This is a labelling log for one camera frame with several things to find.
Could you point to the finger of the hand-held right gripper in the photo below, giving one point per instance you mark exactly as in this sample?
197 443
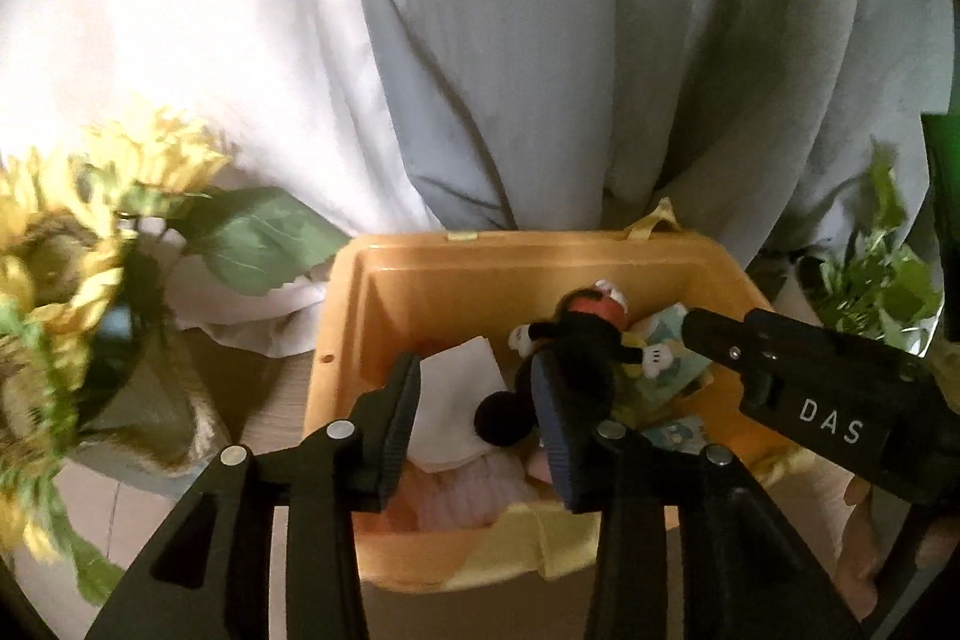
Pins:
720 336

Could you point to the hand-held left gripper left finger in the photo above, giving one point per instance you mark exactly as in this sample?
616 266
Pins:
401 419

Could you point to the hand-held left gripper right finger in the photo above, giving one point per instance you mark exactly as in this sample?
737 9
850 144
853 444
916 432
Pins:
553 434

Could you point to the white paper napkin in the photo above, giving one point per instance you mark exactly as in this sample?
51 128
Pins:
457 400

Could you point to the pink knitted item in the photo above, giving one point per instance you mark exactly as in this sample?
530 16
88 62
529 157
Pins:
465 490

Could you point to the black mouse plush toy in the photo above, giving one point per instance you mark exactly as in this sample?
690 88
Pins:
577 340

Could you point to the orange plastic basket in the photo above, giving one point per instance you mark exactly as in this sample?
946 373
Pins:
420 280

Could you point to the person's right hand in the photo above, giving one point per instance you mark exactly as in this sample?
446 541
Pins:
859 550

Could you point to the green leafy plant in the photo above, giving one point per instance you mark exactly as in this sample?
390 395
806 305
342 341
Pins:
877 280

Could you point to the grey ribbed flower pot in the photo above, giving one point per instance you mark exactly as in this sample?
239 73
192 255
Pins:
157 422

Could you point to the grey curtain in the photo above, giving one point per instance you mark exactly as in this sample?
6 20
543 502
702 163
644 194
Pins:
600 48

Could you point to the artificial sunflower bouquet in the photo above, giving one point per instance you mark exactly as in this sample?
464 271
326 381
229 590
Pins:
67 280

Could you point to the white curtain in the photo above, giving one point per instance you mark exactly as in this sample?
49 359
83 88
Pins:
187 48

